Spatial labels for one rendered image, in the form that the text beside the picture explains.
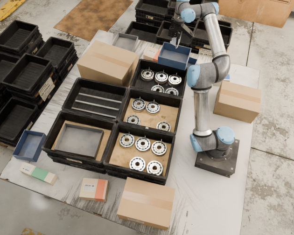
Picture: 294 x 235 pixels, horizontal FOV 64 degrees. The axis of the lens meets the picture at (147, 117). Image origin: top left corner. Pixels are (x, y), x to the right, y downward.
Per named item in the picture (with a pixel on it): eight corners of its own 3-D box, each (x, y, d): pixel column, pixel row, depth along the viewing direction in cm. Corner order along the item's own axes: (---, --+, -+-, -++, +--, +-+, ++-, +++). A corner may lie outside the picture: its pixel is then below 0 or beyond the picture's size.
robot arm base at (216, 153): (232, 144, 163) (236, 137, 154) (224, 162, 156) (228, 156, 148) (211, 134, 167) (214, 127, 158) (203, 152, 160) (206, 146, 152)
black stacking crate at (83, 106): (129, 97, 182) (128, 87, 172) (117, 130, 167) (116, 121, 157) (80, 86, 186) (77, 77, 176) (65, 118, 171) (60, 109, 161)
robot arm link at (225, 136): (233, 148, 150) (240, 139, 139) (213, 152, 149) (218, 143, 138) (227, 132, 157) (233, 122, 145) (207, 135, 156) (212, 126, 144)
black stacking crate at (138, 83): (186, 78, 193) (189, 68, 183) (180, 107, 178) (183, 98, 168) (139, 68, 197) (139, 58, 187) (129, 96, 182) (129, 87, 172)
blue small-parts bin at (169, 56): (189, 55, 170) (191, 48, 164) (185, 70, 163) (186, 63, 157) (163, 49, 173) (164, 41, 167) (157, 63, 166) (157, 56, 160)
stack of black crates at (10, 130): (21, 109, 252) (11, 96, 233) (46, 117, 248) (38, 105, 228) (-3, 141, 233) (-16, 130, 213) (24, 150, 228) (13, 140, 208)
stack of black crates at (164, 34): (190, 50, 304) (195, 27, 275) (185, 66, 289) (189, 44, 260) (161, 42, 310) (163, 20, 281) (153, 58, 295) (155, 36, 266)
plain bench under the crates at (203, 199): (234, 111, 273) (260, 69, 214) (206, 265, 194) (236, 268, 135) (107, 75, 298) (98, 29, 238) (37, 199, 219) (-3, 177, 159)
